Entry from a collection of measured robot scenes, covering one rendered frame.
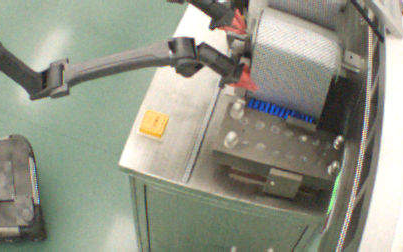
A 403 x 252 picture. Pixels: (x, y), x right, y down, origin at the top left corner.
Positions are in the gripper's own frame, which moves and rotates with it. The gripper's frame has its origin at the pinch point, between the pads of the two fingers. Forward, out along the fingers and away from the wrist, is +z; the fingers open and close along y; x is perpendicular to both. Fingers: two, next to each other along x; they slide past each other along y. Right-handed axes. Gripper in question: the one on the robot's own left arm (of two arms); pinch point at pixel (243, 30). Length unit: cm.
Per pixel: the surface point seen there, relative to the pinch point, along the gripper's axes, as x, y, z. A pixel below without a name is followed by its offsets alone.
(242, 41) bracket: -4.7, -0.6, 4.4
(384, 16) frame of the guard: 61, 18, -6
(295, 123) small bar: 0.7, 15.4, 25.8
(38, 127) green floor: -157, -11, 10
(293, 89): 4.2, 9.0, 19.1
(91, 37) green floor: -156, -74, 20
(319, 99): 9.6, 9.4, 25.8
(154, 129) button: -33.7, 21.4, 4.4
